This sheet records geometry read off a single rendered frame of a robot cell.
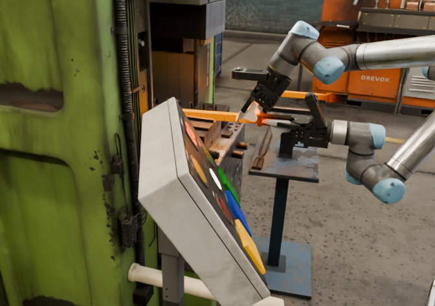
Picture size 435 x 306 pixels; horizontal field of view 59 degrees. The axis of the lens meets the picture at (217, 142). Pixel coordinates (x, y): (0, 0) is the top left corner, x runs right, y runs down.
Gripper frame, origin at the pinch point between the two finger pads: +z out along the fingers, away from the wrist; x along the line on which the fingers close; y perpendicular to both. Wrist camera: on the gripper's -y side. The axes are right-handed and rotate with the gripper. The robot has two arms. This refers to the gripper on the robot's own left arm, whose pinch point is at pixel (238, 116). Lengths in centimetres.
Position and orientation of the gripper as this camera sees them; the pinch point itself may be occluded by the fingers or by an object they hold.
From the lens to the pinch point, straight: 127.1
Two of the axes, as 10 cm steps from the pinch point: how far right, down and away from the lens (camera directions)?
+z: -5.0, 7.2, 4.8
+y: 8.2, 5.7, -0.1
